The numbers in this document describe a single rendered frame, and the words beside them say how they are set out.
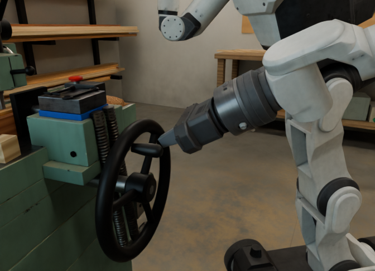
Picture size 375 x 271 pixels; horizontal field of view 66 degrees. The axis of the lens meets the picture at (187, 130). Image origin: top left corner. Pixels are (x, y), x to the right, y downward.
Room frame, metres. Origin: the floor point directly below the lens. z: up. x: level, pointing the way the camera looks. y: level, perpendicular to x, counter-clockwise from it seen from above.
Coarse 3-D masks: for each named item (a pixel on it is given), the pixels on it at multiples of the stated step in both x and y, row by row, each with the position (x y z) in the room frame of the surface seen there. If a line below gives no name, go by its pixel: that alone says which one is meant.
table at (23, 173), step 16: (128, 112) 0.83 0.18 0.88; (16, 160) 0.47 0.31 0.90; (32, 160) 0.49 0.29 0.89; (48, 160) 0.53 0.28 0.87; (0, 176) 0.43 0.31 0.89; (16, 176) 0.46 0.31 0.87; (32, 176) 0.49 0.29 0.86; (48, 176) 0.51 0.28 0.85; (64, 176) 0.49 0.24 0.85; (80, 176) 0.48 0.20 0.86; (0, 192) 0.42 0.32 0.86; (16, 192) 0.45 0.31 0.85
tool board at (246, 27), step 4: (244, 16) 3.68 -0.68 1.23; (244, 20) 3.68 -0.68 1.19; (248, 20) 3.66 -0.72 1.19; (368, 20) 3.12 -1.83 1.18; (372, 20) 3.10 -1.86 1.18; (244, 24) 3.68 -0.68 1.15; (248, 24) 3.66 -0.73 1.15; (360, 24) 3.14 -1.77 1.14; (364, 24) 3.13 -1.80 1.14; (368, 24) 3.11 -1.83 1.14; (372, 24) 3.10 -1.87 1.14; (244, 28) 3.67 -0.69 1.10; (248, 28) 3.65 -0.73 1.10; (252, 28) 3.63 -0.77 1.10; (244, 32) 3.67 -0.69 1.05; (248, 32) 3.65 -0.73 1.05; (252, 32) 3.63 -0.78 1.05
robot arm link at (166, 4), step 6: (162, 0) 1.00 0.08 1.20; (168, 0) 1.00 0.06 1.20; (174, 0) 1.00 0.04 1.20; (162, 6) 1.00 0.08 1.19; (168, 6) 1.00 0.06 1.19; (174, 6) 1.00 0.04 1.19; (162, 12) 1.01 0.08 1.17; (168, 12) 1.00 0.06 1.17; (174, 12) 1.01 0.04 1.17; (162, 18) 0.98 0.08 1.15
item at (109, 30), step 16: (16, 0) 3.14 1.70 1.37; (16, 32) 2.51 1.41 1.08; (32, 32) 2.65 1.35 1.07; (48, 32) 2.79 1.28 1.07; (64, 32) 2.96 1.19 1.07; (80, 32) 3.14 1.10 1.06; (96, 32) 3.35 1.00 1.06; (112, 32) 3.59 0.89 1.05; (128, 32) 3.98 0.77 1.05; (96, 48) 4.03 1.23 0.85; (32, 64) 3.15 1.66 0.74; (96, 64) 4.03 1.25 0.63; (112, 64) 4.03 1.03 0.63; (32, 80) 2.78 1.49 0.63; (48, 80) 2.85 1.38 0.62; (64, 80) 2.97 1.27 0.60; (96, 80) 3.36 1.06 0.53
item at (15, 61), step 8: (0, 56) 0.60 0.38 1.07; (8, 56) 0.62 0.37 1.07; (16, 56) 0.63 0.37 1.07; (0, 64) 0.59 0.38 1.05; (8, 64) 0.61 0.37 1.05; (16, 64) 0.63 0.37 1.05; (0, 72) 0.59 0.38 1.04; (8, 72) 0.61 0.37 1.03; (0, 80) 0.59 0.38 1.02; (8, 80) 0.61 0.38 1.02; (16, 80) 0.62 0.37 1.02; (24, 80) 0.64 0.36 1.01; (0, 88) 0.59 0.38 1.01; (8, 88) 0.60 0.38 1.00
